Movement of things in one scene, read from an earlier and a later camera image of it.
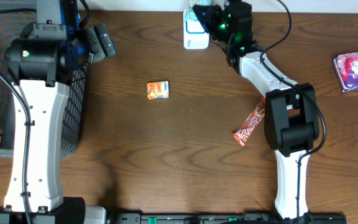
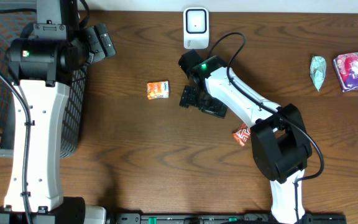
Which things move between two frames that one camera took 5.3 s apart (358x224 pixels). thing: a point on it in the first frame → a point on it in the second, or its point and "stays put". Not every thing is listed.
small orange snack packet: [157, 90] stays put
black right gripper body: [215, 24] → [207, 104]
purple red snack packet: [357, 70] stays put
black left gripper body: [96, 45] stays put
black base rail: [227, 218] stays put
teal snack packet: [189, 14] → [317, 70]
